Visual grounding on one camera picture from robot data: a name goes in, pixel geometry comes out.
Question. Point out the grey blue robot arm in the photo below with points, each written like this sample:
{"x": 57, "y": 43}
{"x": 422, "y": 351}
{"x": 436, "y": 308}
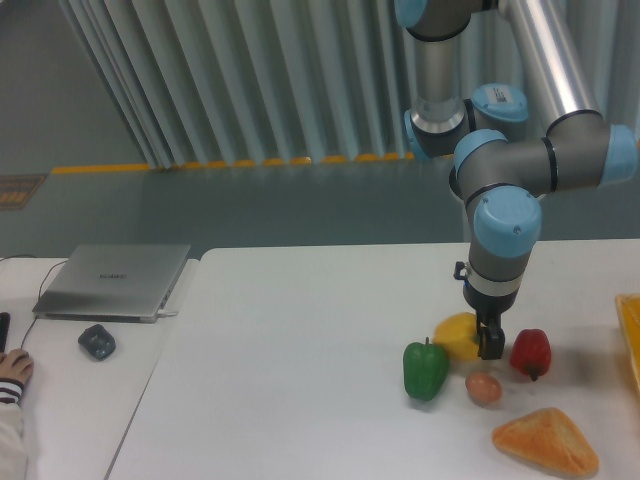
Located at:
{"x": 497, "y": 173}

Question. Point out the person's hand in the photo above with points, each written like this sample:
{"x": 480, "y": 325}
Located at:
{"x": 16, "y": 366}

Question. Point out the white folding partition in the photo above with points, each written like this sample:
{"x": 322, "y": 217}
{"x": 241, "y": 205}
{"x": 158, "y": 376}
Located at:
{"x": 228, "y": 82}

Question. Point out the silver laptop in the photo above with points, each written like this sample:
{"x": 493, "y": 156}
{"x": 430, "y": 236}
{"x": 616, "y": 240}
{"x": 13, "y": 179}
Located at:
{"x": 119, "y": 283}

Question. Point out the brown egg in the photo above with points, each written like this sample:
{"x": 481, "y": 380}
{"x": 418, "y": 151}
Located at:
{"x": 483, "y": 388}

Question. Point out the white striped sleeve forearm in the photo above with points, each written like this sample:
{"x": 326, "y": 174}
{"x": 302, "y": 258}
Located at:
{"x": 14, "y": 458}

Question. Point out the green bell pepper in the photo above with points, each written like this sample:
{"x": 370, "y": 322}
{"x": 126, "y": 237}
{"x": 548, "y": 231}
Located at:
{"x": 425, "y": 369}

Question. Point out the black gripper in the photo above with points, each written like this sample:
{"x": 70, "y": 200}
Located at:
{"x": 489, "y": 310}

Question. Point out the triangular bread loaf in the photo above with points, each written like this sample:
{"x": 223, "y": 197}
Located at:
{"x": 550, "y": 439}

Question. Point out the yellow tray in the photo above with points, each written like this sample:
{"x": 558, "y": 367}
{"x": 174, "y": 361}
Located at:
{"x": 628, "y": 313}

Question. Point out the red bell pepper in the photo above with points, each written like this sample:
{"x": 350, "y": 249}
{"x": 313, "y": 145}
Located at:
{"x": 531, "y": 353}

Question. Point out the black phone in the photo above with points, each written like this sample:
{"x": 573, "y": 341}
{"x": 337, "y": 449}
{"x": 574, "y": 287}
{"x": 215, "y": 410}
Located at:
{"x": 5, "y": 319}

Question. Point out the yellow bell pepper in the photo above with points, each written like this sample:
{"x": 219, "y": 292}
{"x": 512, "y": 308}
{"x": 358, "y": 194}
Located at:
{"x": 457, "y": 335}

